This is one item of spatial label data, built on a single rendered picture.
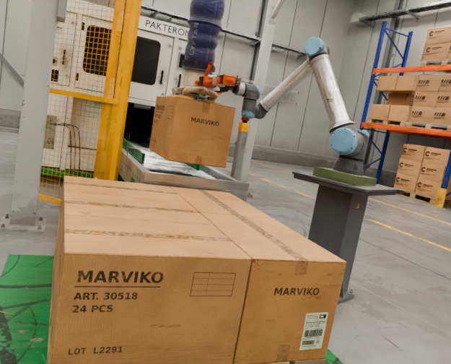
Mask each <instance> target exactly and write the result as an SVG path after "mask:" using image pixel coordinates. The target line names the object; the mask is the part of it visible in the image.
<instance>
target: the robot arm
mask: <svg viewBox="0 0 451 364"><path fill-rule="evenodd" d="M304 51H305V53H306V54H307V60H306V61H305V62H304V63H303V64H302V65H301V66H299V67H298V68H297V69H296V70H295V71H294V72H293V73H291V74H290V75H289V76H288V77H287V78H286V79H285V80H284V81H283V82H282V83H281V84H280V85H279V86H277V87H276V88H275V89H274V90H273V91H272V92H270V93H269V94H268V95H267V96H266V97H265V98H264V99H262V100H261V101H260V102H259V103H258V104H257V105H256V102H257V100H258V99H259V98H260V94H261V90H260V87H259V86H257V85H254V84H248V83H244V82H241V83H240V85H237V86H236V87H230V86H226V85H225V87H215V88H213V87H206V89H208V90H211V91H215V92H218V93H221V92H227V91H228V90H231V91H232V93H234V94H235V95H238V96H242V97H244V98H243V104H242V111H241V116H242V117H245V118H256V119H262V118H265V117H266V114H267V112H269V110H270V109H272V107H274V106H275V104H277V103H278V102H279V101H280V100H281V99H283V98H284V97H285V96H286V95H287V94H289V93H290V92H291V91H292V90H293V89H294V88H295V87H296V86H297V85H298V84H300V83H301V82H302V81H303V80H304V79H306V78H307V77H308V76H309V75H310V74H311V73H313V72H314V75H315V78H316V81H317V84H318V87H319V90H320V94H321V97H322V99H323V103H324V106H325V109H326V112H327V114H328V118H329V121H330V125H331V128H330V130H329V132H330V145H331V147H332V148H333V150H334V151H336V152H337V153H338V154H339V157H338V159H337V161H336V163H335V165H334V166H333V170H336V171H339V172H343V173H349V174H353V175H357V176H363V175H364V169H363V160H364V155H365V152H366V148H367V143H368V140H369V133H368V132H367V131H364V130H360V129H357V128H356V126H355V124H354V122H353V121H350V120H349V116H348V113H347V111H346V107H345V105H344V102H343V98H342V96H341V92H340V90H339V87H338V83H337V81H336V77H335V74H334V72H333V68H332V66H331V63H330V59H329V55H330V49H329V47H328V45H327V44H326V43H324V42H323V41H322V39H320V38H318V37H312V38H310V39H308V40H307V41H306V43H305V45H304Z"/></svg>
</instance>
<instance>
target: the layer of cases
mask: <svg viewBox="0 0 451 364"><path fill-rule="evenodd" d="M345 268H346V261H344V260H343V259H341V258H339V257H337V256H336V255H334V254H332V253H331V252H329V251H327V250H325V249H324V248H322V247H320V246H319V245H317V244H316V243H313V242H312V241H311V240H309V239H307V238H305V237H304V236H302V235H300V234H299V233H297V232H295V231H293V230H292V229H290V228H288V227H287V226H285V225H283V224H281V223H280V222H278V221H277V220H275V219H274V218H272V217H269V216H268V215H266V214H265V213H263V212H261V211H260V210H258V209H256V208H255V207H253V206H251V205H249V204H248V203H246V202H245V201H243V200H241V199H239V198H237V197H236V196H234V195H233V194H231V193H230V192H222V191H208V190H200V189H194V188H180V187H172V186H171V187H169V186H159V185H151V184H144V183H131V182H123V181H110V180H103V179H95V178H81V177H74V176H67V175H65V176H64V182H63V188H62V195H61V207H60V213H59V220H58V232H57V239H56V258H55V272H54V286H53V314H52V327H51V354H50V364H262V363H280V362H290V361H300V360H319V359H325V356H326V353H327V349H328V343H329V340H330V334H331V330H332V327H333V321H334V317H335V314H336V308H337V304H338V298H339V295H340V291H341V286H342V282H343V276H344V272H345Z"/></svg>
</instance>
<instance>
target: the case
mask: <svg viewBox="0 0 451 364"><path fill-rule="evenodd" d="M235 111H236V108H234V107H229V106H225V105H219V104H215V103H207V102H204V101H200V100H192V99H188V98H184V97H171V96H157V99H156V104H155V109H154V119H153V124H152V134H151V139H150V144H149V149H150V150H151V151H153V152H155V153H157V154H158V155H159V156H161V157H163V158H164V159H166V160H168V161H173V162H179V163H190V164H197V165H207V166H213V167H219V168H226V165H227V157H228V152H229V145H230V140H231V135H232V128H233V123H234V119H235Z"/></svg>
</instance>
